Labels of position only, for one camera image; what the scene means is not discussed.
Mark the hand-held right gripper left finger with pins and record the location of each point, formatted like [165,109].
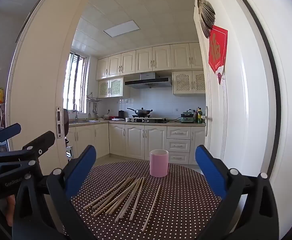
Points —
[80,170]

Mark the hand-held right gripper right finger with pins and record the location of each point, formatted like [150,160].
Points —
[208,170]

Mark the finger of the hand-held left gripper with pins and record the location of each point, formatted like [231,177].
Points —
[8,132]
[43,140]

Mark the pink cup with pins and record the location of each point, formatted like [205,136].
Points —
[158,165]

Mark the pile of wooden chopsticks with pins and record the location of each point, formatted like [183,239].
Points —
[127,192]

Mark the person's left hand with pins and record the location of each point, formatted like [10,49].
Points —
[10,210]

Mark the white stool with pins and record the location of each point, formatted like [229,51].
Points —
[69,153]

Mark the black chair back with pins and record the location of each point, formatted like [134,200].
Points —
[65,122]

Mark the cream drawer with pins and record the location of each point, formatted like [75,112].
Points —
[179,133]
[179,158]
[178,145]

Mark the yellow plush toy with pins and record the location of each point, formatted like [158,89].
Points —
[0,95]

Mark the chrome faucet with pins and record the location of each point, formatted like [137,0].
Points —
[75,112]

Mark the steel sink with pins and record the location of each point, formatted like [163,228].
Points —
[85,121]

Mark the white door with latch plates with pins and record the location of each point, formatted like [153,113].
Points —
[35,92]

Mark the green bottle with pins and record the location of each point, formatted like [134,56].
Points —
[199,117]

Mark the green countertop appliance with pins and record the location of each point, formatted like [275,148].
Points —
[187,117]

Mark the hanging utensil rack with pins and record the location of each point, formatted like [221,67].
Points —
[93,102]

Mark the kitchen window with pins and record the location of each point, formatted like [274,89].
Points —
[75,85]

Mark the black kettle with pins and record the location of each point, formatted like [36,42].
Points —
[121,114]

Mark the gas stove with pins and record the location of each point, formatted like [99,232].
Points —
[151,120]

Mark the white panel door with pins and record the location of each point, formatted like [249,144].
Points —
[248,105]

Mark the black wok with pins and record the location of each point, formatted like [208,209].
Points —
[142,112]

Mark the cream lattice door cabinet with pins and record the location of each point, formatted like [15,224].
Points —
[110,87]
[188,82]

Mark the steel range hood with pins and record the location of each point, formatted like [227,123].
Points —
[148,82]

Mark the red paper door decoration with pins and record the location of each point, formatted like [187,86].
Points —
[218,50]

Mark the ceiling light panel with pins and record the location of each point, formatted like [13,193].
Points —
[123,28]

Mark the dark hanging fan ornament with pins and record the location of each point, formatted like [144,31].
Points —
[207,17]

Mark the cream wall cabinet row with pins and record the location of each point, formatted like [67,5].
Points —
[146,60]

